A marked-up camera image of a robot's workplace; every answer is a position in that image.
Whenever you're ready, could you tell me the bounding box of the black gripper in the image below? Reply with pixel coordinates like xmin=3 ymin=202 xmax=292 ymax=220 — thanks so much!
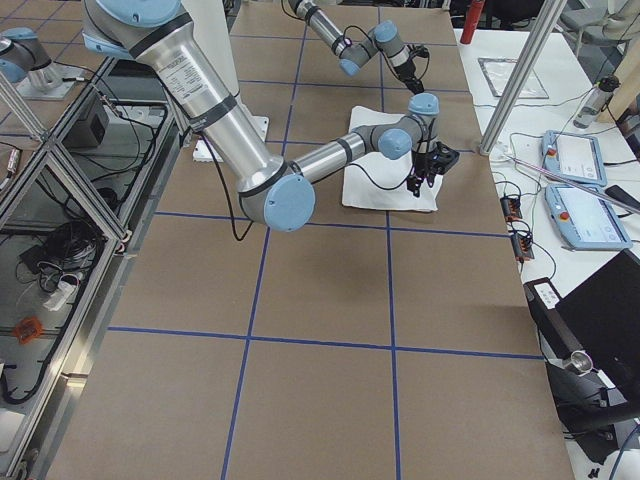
xmin=406 ymin=149 xmax=436 ymax=198
xmin=394 ymin=54 xmax=424 ymax=94

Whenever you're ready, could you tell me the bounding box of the white long-sleeve printed shirt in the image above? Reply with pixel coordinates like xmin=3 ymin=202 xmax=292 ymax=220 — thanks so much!
xmin=341 ymin=104 xmax=447 ymax=213

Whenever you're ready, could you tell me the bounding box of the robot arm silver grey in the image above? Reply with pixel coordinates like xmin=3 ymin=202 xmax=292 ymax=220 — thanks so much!
xmin=83 ymin=1 xmax=458 ymax=232
xmin=281 ymin=0 xmax=430 ymax=94

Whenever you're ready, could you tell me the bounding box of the black framed white sheet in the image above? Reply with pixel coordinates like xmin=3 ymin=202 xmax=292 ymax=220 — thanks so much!
xmin=478 ymin=57 xmax=549 ymax=99

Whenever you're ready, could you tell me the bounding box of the red bottle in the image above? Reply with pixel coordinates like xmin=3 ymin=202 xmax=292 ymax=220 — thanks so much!
xmin=460 ymin=0 xmax=485 ymax=45

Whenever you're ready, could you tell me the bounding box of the blue teach pendant far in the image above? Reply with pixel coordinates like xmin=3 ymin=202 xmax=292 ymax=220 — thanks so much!
xmin=541 ymin=130 xmax=607 ymax=187

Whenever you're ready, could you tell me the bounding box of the blue teach pendant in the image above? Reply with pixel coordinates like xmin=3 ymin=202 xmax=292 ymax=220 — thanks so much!
xmin=544 ymin=184 xmax=633 ymax=251
xmin=541 ymin=130 xmax=607 ymax=187

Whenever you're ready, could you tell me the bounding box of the blue teach pendant near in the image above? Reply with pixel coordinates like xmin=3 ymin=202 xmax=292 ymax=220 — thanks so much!
xmin=544 ymin=184 xmax=633 ymax=251

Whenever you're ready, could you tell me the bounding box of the clear water bottle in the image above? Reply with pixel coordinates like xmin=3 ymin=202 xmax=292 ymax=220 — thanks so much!
xmin=573 ymin=74 xmax=620 ymax=129

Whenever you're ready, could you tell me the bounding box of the black laptop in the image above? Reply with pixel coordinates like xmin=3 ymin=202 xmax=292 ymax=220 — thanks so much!
xmin=523 ymin=249 xmax=639 ymax=431

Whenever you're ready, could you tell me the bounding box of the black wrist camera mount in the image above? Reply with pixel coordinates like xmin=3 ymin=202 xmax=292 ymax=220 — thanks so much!
xmin=408 ymin=44 xmax=430 ymax=59
xmin=430 ymin=142 xmax=460 ymax=175

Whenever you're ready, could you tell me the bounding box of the aluminium frame post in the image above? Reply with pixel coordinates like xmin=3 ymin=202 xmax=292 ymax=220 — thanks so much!
xmin=478 ymin=0 xmax=567 ymax=156

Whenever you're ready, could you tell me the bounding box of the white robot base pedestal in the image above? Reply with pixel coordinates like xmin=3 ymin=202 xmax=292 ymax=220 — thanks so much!
xmin=192 ymin=113 xmax=271 ymax=165

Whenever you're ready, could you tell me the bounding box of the aluminium side frame rail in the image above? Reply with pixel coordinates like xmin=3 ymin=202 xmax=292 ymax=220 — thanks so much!
xmin=0 ymin=54 xmax=181 ymax=476

